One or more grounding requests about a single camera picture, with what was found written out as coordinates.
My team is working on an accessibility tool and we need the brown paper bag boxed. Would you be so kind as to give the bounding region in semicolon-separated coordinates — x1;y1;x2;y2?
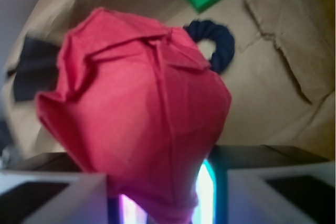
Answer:
4;0;335;159

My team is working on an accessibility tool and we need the dark blue rope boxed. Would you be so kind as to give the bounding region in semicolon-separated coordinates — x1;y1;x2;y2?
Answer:
183;19;236;73

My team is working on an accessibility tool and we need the black tape top left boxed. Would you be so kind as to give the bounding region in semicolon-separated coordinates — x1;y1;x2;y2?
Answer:
7;36;60;102

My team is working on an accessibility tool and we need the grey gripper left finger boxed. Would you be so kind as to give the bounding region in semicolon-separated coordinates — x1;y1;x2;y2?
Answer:
1;170;108;223

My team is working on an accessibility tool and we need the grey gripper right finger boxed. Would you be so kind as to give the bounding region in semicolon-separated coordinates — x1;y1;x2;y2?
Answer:
228;162;335;223

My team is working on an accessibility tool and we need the red paper ball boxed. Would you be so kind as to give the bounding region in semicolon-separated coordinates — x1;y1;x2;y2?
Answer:
35;8;232;223

